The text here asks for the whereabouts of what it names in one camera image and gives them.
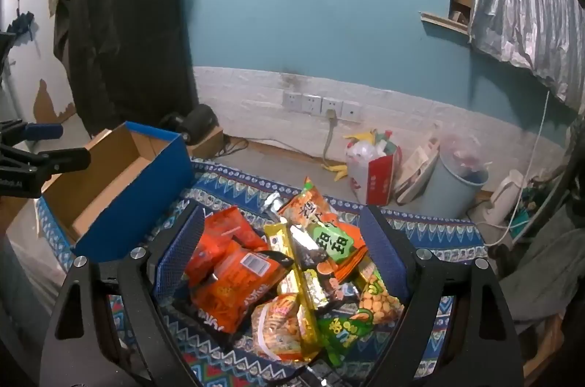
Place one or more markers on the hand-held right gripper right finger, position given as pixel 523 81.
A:
pixel 385 254

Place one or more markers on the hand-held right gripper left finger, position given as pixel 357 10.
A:
pixel 180 250

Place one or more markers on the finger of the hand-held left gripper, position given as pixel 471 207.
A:
pixel 43 131
pixel 64 160

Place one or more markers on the yellow ball snack packet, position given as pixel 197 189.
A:
pixel 381 298

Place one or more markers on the plain orange chips packet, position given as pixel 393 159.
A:
pixel 224 231

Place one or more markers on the blue cardboard box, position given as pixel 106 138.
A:
pixel 137 204

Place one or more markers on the orange chip bag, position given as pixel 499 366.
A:
pixel 237 286

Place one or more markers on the dark biscuit packet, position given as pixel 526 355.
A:
pixel 320 277

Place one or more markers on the orange and green snack packet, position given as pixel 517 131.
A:
pixel 320 218

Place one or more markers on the small silver packet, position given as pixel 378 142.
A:
pixel 274 204

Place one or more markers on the pale orange snack packet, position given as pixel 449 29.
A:
pixel 279 327

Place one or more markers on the patterned blue blanket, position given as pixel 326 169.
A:
pixel 434 231

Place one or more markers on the white door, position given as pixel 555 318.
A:
pixel 27 62

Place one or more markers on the white paper bag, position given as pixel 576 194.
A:
pixel 418 172

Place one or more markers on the pale blue waste bin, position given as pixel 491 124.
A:
pixel 450 190

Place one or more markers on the banana peel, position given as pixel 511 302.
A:
pixel 337 172

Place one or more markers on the small wooden box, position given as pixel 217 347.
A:
pixel 208 142

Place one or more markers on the black roller wheel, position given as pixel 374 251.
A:
pixel 194 122

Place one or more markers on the black cloth covered cabinet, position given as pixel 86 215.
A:
pixel 128 30

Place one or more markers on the white kettle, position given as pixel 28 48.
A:
pixel 505 197

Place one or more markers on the grey clothing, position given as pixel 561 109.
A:
pixel 544 268

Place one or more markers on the wooden window sill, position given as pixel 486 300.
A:
pixel 443 21

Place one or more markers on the white wall socket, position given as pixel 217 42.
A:
pixel 292 101
pixel 351 111
pixel 311 103
pixel 331 106

